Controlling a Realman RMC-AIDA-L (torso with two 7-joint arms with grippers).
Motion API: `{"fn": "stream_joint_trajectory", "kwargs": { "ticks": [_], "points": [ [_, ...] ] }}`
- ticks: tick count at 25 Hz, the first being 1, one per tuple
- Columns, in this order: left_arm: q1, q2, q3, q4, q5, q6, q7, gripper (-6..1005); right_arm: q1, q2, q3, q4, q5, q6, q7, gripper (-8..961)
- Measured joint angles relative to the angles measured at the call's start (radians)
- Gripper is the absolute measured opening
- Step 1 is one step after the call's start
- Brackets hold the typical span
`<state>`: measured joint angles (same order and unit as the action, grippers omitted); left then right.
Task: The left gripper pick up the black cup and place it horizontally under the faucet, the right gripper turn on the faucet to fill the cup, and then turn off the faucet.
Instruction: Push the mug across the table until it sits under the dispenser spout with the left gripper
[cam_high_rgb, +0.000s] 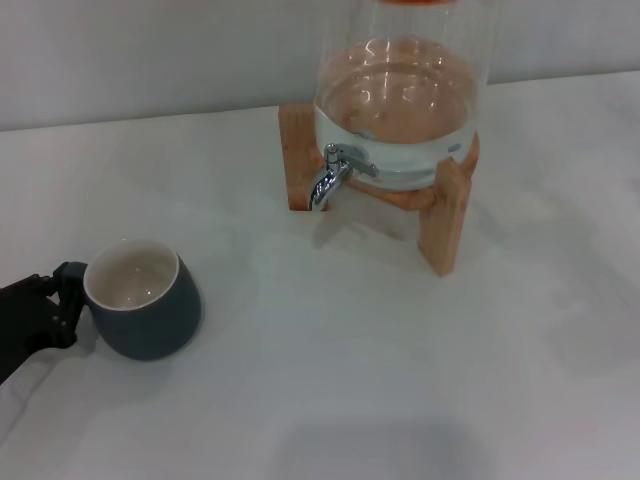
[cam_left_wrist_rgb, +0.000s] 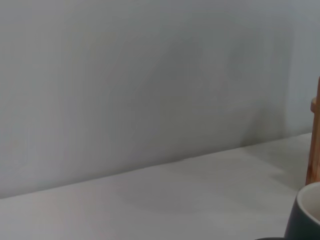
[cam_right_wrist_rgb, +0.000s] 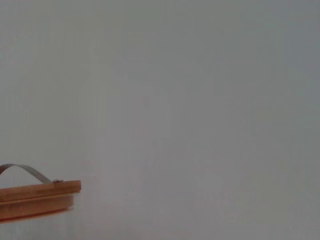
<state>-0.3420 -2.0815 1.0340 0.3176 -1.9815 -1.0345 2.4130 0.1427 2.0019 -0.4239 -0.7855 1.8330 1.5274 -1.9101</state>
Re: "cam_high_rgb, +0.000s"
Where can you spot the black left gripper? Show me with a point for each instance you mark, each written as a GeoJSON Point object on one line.
{"type": "Point", "coordinates": [25, 320]}

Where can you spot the black cup white inside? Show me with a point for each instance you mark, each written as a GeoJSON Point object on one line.
{"type": "Point", "coordinates": [150, 320]}

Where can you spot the chrome faucet tap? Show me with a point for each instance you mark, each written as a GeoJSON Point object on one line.
{"type": "Point", "coordinates": [325, 182]}

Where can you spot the white tablecloth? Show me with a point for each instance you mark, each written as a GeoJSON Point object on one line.
{"type": "Point", "coordinates": [350, 375]}

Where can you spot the glass water dispenser jar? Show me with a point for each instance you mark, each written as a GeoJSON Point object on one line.
{"type": "Point", "coordinates": [400, 120]}

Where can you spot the wooden dispenser stand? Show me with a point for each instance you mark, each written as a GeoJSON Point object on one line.
{"type": "Point", "coordinates": [445, 225]}

